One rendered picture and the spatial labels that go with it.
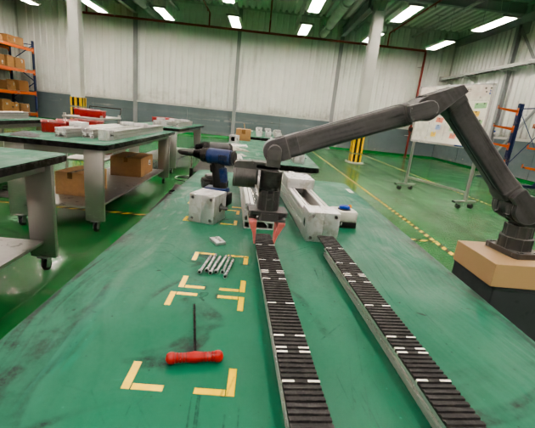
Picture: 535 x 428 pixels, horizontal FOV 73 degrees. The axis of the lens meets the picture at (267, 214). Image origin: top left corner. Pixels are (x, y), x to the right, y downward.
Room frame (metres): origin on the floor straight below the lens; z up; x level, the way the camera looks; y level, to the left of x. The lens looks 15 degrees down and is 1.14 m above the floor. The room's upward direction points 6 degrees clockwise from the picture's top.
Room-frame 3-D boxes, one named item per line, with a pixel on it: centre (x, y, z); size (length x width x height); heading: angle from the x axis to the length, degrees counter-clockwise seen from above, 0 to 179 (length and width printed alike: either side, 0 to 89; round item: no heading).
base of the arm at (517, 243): (0.96, -0.69, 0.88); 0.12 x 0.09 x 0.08; 9
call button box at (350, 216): (1.28, -0.27, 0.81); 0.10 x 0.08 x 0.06; 97
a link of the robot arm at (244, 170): (0.92, 0.04, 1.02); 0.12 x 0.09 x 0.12; 93
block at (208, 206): (1.17, 0.19, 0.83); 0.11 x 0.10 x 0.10; 76
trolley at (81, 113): (5.67, 2.81, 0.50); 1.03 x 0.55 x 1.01; 7
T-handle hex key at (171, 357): (0.52, 0.10, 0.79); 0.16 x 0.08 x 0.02; 13
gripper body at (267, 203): (0.93, 0.00, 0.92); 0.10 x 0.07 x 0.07; 97
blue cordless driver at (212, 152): (1.41, 0.24, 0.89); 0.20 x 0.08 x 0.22; 79
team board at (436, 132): (6.46, -2.93, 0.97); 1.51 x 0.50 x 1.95; 22
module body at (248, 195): (1.52, 0.07, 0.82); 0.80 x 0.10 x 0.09; 7
